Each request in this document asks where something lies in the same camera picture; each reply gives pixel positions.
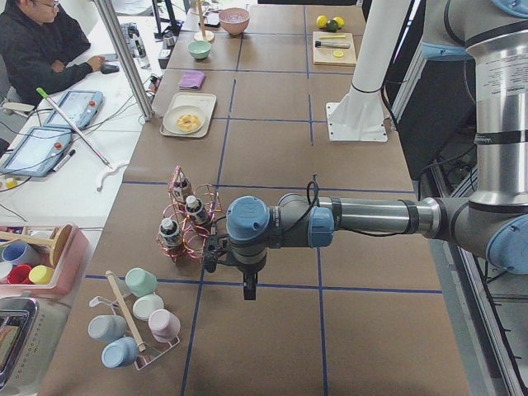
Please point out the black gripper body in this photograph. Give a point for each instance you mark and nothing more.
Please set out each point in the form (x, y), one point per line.
(248, 270)

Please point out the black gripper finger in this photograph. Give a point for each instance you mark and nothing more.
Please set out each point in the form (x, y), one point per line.
(249, 288)

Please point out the tea bottle rack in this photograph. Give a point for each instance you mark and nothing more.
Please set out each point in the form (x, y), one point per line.
(196, 210)
(180, 188)
(170, 233)

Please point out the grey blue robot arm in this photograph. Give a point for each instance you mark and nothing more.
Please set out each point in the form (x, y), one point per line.
(491, 223)

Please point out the tea bottle bottom rack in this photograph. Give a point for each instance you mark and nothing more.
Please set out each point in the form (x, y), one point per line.
(170, 233)

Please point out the tea bottle top rack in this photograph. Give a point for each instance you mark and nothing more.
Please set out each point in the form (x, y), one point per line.
(180, 188)

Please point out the beige serving tray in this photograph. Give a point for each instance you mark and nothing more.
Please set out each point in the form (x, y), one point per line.
(205, 101)

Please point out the mint green cup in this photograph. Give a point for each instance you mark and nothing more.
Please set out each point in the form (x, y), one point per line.
(141, 282)

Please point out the white cup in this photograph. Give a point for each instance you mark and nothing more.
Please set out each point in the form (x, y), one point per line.
(144, 306)

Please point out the pink cup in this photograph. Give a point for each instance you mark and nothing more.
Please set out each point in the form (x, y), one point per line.
(164, 325)

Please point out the glazed donut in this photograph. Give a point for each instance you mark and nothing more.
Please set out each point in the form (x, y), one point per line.
(188, 123)

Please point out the white grabber stick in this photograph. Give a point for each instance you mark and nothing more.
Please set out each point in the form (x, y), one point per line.
(110, 167)

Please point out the cream plate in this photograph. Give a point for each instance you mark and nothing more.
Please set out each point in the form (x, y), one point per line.
(170, 118)

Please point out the grey cup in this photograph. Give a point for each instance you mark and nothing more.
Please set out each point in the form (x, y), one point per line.
(107, 328)

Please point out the pink storage bin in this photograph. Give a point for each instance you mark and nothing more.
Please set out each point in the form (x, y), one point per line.
(63, 253)

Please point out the light blue cup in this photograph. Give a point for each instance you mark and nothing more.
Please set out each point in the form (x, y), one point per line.
(120, 353)

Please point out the purple folded cloth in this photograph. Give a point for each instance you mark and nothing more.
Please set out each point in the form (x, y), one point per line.
(191, 80)

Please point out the black marker pen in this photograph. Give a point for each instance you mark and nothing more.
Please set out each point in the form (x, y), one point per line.
(63, 160)

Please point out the upper teach pendant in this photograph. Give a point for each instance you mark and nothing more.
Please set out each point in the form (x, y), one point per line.
(81, 106)

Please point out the teach pendant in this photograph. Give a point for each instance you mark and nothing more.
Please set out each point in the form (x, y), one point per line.
(81, 106)
(38, 152)

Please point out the mint green bowl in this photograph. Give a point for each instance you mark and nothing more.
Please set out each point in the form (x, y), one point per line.
(199, 49)

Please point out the lower teach pendant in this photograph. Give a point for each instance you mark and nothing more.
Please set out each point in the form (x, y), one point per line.
(38, 152)

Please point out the silver toaster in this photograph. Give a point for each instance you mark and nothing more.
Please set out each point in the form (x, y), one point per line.
(30, 332)

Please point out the black computer mouse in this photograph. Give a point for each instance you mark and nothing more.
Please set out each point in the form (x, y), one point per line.
(109, 68)

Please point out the wooden mug tree stand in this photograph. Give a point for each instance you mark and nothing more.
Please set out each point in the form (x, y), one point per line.
(203, 34)

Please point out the steel black muddler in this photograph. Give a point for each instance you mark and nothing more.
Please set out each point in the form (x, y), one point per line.
(331, 44)

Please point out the pink bowl with ice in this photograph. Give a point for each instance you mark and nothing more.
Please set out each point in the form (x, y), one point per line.
(234, 20)

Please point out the wooden cutting board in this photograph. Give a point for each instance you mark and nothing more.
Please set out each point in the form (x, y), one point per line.
(323, 55)

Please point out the green lime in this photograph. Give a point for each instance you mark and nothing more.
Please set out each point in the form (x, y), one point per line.
(332, 26)

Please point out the left yellow lemon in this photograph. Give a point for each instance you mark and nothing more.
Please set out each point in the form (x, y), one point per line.
(322, 21)

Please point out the yellow lemon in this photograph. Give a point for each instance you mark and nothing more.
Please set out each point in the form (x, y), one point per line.
(340, 22)
(322, 21)

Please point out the right yellow lemon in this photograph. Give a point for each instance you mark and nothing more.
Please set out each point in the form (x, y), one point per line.
(340, 22)

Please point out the person in black hoodie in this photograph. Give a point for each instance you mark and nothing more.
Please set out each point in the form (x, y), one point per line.
(38, 42)

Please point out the copper wire bottle rack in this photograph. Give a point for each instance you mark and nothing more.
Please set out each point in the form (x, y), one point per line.
(188, 219)

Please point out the wooden wire cup rack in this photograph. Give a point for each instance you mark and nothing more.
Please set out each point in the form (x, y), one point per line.
(121, 304)

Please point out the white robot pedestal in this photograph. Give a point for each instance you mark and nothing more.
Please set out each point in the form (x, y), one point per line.
(359, 115)

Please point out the aluminium frame post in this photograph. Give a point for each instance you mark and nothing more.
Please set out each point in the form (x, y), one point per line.
(110, 20)

